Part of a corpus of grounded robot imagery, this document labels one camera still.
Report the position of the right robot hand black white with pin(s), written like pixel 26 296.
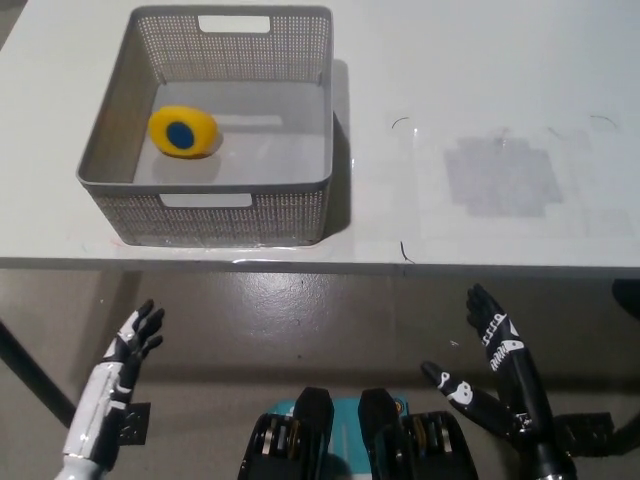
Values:
pixel 525 390

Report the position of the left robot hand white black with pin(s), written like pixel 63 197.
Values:
pixel 100 405

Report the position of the yellow duck toy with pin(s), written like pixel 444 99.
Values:
pixel 200 127

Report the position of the black table foot plate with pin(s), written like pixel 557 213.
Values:
pixel 590 432
pixel 137 422

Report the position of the black round object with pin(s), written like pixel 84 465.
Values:
pixel 627 297

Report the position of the grey perforated plastic basket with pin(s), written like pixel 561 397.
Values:
pixel 125 125

